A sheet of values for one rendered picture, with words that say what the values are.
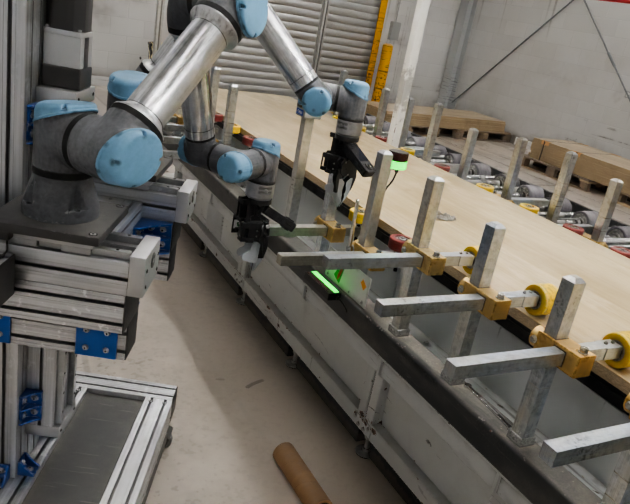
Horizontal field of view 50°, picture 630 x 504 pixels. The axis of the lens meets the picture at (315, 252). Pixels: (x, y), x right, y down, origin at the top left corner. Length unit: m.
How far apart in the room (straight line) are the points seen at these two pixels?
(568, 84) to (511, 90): 1.08
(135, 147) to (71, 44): 0.42
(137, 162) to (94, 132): 0.09
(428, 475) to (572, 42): 9.00
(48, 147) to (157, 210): 0.56
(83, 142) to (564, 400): 1.25
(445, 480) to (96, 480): 1.05
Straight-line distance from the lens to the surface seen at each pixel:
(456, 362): 1.28
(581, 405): 1.76
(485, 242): 1.62
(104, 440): 2.17
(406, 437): 2.38
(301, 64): 1.78
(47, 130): 1.38
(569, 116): 10.59
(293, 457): 2.40
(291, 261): 1.89
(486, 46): 11.91
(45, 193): 1.41
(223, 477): 2.40
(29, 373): 1.90
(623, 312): 2.00
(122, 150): 1.26
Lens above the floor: 1.53
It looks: 20 degrees down
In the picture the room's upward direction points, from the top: 11 degrees clockwise
